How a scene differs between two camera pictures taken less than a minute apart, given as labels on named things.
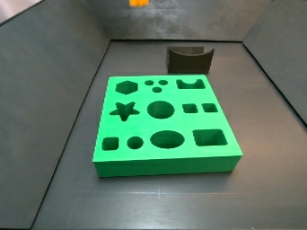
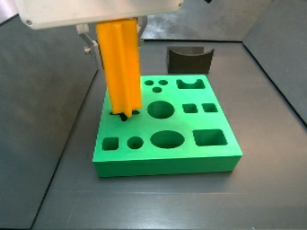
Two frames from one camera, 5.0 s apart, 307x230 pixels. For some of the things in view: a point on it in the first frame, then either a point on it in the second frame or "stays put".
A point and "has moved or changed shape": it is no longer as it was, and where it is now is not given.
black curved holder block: x=190 y=60 stays put
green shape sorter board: x=162 y=126 stays put
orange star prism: x=140 y=3 has moved or changed shape
